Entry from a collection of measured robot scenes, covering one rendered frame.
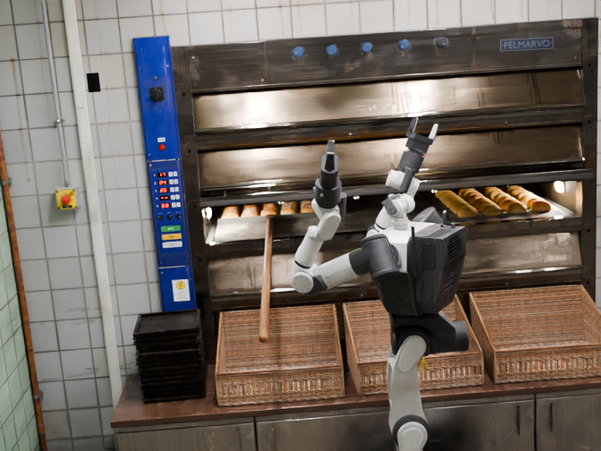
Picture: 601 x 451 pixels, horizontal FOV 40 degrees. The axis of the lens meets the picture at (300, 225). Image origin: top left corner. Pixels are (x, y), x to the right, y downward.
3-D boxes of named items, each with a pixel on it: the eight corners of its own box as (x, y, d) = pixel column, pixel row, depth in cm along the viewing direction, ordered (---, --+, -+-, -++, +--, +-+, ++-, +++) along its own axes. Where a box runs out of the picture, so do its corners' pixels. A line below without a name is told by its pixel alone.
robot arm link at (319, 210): (308, 185, 280) (308, 212, 286) (320, 201, 271) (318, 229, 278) (339, 180, 283) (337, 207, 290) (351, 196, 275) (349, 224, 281)
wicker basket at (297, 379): (223, 365, 398) (218, 310, 392) (339, 356, 399) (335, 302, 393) (215, 408, 351) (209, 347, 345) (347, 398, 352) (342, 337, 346)
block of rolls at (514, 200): (434, 197, 463) (434, 187, 462) (517, 191, 465) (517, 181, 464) (459, 219, 404) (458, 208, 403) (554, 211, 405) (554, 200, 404)
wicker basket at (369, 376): (343, 355, 399) (341, 302, 393) (458, 345, 402) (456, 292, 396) (357, 397, 352) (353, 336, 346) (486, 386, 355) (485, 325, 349)
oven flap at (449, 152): (201, 190, 380) (198, 149, 383) (582, 163, 385) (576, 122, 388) (200, 189, 376) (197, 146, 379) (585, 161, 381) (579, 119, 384)
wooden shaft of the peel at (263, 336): (268, 344, 256) (267, 335, 255) (258, 344, 256) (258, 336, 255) (273, 223, 423) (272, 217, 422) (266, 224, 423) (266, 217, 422)
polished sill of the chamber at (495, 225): (207, 250, 393) (206, 242, 393) (577, 222, 398) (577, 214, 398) (206, 253, 388) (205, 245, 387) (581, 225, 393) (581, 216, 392)
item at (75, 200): (60, 208, 380) (57, 186, 378) (82, 206, 380) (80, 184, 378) (56, 210, 373) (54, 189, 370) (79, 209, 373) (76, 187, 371)
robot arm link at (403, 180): (419, 165, 331) (409, 191, 333) (393, 157, 330) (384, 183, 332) (424, 168, 320) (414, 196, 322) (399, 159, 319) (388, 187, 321)
